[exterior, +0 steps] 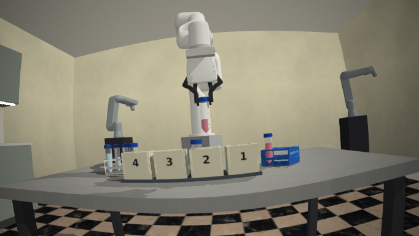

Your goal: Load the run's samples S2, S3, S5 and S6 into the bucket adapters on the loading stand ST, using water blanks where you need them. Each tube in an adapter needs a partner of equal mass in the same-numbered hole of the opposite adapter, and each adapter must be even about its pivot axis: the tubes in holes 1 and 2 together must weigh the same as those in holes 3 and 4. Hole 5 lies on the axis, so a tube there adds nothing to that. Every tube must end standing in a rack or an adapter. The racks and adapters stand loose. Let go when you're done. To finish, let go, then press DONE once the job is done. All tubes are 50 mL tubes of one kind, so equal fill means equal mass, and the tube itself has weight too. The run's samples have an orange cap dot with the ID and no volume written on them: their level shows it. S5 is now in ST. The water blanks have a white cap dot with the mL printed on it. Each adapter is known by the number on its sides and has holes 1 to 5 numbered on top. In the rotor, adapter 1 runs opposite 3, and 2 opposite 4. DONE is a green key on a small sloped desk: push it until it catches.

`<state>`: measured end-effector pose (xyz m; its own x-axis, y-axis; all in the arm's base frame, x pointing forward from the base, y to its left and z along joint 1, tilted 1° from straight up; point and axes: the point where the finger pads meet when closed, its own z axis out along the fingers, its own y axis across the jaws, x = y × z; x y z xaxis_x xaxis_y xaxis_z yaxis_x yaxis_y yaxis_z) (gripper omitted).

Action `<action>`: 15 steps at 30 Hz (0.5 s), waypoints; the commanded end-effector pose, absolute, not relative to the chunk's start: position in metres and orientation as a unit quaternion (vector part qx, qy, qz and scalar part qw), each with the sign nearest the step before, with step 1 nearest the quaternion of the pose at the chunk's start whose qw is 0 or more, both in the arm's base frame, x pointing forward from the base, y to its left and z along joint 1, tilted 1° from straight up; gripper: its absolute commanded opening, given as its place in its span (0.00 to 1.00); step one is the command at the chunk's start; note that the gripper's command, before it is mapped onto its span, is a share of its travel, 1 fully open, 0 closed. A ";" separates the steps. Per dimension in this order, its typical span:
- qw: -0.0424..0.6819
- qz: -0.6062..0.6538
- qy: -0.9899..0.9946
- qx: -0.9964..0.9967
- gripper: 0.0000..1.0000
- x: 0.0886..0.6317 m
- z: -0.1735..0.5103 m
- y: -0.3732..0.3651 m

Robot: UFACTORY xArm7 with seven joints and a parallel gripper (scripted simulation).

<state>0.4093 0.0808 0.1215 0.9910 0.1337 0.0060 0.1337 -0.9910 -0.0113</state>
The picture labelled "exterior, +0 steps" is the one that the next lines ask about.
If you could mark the blue tube rack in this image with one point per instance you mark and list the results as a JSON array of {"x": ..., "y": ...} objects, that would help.
[{"x": 291, "y": 158}]

